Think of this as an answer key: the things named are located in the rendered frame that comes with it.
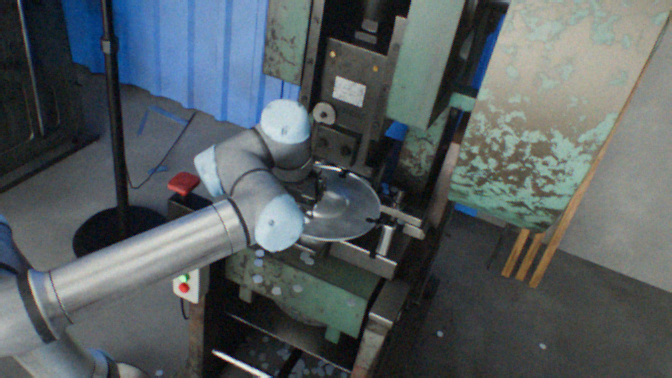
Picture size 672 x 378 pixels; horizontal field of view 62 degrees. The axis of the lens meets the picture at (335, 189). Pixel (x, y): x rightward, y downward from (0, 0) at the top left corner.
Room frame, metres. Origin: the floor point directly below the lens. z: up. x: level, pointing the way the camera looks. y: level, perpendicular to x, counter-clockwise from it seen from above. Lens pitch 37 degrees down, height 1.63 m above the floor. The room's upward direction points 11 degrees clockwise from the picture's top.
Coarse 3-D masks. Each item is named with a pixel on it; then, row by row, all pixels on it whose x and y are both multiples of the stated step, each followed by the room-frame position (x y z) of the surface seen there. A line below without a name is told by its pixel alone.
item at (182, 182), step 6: (180, 174) 1.11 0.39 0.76; (186, 174) 1.12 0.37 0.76; (192, 174) 1.12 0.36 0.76; (174, 180) 1.08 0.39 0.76; (180, 180) 1.09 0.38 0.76; (186, 180) 1.09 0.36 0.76; (192, 180) 1.10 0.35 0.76; (198, 180) 1.10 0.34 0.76; (168, 186) 1.07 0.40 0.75; (174, 186) 1.06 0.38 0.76; (180, 186) 1.06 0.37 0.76; (186, 186) 1.07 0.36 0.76; (192, 186) 1.08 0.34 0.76; (180, 192) 1.05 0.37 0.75; (186, 192) 1.06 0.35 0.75
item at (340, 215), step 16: (336, 176) 1.20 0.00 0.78; (352, 176) 1.22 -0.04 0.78; (336, 192) 1.13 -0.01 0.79; (352, 192) 1.15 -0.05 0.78; (368, 192) 1.16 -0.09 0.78; (320, 208) 1.05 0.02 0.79; (336, 208) 1.07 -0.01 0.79; (352, 208) 1.08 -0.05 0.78; (368, 208) 1.10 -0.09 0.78; (320, 224) 1.00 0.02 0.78; (336, 224) 1.01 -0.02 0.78; (352, 224) 1.03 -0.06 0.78; (368, 224) 1.04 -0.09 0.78; (320, 240) 0.95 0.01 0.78; (336, 240) 0.96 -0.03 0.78
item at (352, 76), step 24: (336, 48) 1.15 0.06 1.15; (360, 48) 1.13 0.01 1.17; (384, 48) 1.15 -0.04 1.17; (336, 72) 1.14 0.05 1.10; (360, 72) 1.13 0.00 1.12; (336, 96) 1.14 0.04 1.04; (360, 96) 1.12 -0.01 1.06; (336, 120) 1.14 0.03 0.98; (360, 120) 1.12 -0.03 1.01; (312, 144) 1.15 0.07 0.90; (336, 144) 1.10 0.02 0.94; (360, 144) 1.12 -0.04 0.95
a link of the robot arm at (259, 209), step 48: (240, 192) 0.64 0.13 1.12; (144, 240) 0.52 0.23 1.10; (192, 240) 0.54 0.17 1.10; (240, 240) 0.57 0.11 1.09; (288, 240) 0.60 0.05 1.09; (0, 288) 0.42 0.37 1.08; (48, 288) 0.44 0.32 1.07; (96, 288) 0.46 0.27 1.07; (144, 288) 0.49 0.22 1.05; (0, 336) 0.38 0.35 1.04; (48, 336) 0.41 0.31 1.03
